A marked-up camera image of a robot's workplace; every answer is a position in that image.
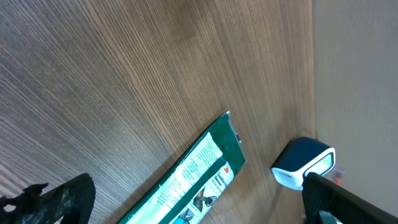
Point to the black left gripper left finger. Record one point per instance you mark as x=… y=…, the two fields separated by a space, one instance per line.
x=70 y=202

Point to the white barcode scanner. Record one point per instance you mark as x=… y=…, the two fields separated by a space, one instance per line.
x=300 y=157

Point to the green 3M glove package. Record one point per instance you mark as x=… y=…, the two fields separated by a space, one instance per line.
x=189 y=189

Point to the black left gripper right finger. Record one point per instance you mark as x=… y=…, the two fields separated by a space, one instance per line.
x=321 y=195

